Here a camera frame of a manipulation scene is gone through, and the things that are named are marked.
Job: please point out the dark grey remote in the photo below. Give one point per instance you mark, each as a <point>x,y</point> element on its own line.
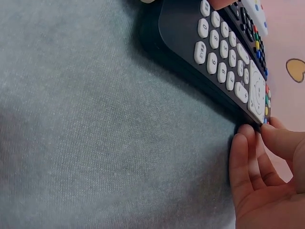
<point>214,57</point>

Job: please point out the person's right hand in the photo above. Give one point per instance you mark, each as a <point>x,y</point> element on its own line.
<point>267,205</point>

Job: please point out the white remote, coloured dots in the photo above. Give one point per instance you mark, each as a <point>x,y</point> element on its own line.
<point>258,16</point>

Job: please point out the person's left fingers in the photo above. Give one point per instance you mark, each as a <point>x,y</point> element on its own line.
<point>220,3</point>

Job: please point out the person's left hand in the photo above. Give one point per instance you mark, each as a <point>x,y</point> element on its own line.
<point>220,3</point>

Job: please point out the black remote, coloured buttons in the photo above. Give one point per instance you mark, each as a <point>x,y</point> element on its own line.
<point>247,26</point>

